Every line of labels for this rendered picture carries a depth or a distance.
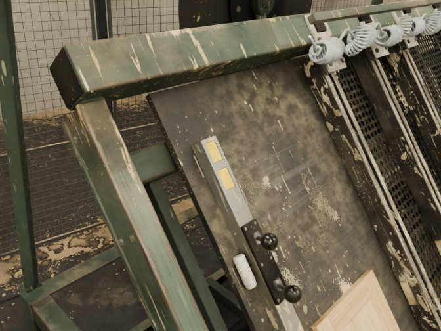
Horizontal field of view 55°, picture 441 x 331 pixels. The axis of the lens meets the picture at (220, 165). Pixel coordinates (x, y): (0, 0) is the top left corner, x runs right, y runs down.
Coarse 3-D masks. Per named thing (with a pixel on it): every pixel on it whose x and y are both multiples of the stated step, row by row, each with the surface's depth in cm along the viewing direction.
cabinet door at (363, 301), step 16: (368, 272) 126; (352, 288) 119; (368, 288) 123; (336, 304) 114; (352, 304) 117; (368, 304) 121; (384, 304) 125; (320, 320) 108; (336, 320) 111; (352, 320) 115; (368, 320) 119; (384, 320) 123
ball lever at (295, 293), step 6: (276, 282) 97; (276, 288) 97; (282, 288) 93; (288, 288) 87; (294, 288) 87; (288, 294) 87; (294, 294) 86; (300, 294) 87; (288, 300) 87; (294, 300) 86
